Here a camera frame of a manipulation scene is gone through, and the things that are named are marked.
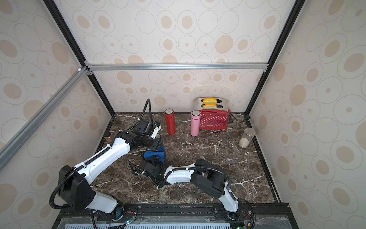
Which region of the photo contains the rear yellow toast slice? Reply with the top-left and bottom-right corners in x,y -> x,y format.
202,98 -> 218,104

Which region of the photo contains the front yellow toast slice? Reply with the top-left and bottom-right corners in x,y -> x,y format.
202,104 -> 217,109

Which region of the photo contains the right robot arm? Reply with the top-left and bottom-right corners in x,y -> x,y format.
129,156 -> 239,213

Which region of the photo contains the right black frame post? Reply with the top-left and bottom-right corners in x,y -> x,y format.
245,0 -> 306,119

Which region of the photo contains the left black frame post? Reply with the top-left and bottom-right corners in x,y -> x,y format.
43,0 -> 116,117

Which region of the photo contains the small brown bottle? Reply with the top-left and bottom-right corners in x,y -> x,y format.
104,131 -> 114,144

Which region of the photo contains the red polka dot toaster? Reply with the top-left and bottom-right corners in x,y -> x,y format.
194,97 -> 231,130

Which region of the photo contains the blue thermos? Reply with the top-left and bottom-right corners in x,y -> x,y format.
156,135 -> 165,154

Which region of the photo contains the black frame post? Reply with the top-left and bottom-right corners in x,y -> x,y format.
245,0 -> 306,119
43,0 -> 116,117

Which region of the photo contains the red thermos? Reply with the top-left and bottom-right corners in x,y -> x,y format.
165,108 -> 176,135

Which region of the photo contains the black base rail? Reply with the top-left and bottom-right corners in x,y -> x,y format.
52,201 -> 298,229

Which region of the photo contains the horizontal aluminium frame bar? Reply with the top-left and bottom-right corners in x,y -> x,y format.
88,62 -> 268,71

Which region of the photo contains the blue cleaning cloth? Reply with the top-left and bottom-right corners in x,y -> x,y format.
142,150 -> 166,164

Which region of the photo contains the pink thermos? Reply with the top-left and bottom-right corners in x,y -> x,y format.
191,110 -> 201,136

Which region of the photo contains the left aluminium frame bar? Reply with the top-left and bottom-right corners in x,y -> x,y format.
1,66 -> 88,169

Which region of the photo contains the glass jar with powder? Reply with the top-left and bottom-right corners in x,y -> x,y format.
239,127 -> 256,148

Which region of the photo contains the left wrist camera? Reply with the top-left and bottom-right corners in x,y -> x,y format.
134,119 -> 162,139

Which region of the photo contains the yellow toast slice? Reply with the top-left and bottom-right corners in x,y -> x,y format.
202,98 -> 218,104
202,104 -> 217,109

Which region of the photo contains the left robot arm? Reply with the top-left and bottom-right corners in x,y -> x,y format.
49,129 -> 161,218

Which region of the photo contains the toaster power cable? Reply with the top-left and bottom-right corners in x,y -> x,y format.
228,112 -> 251,124

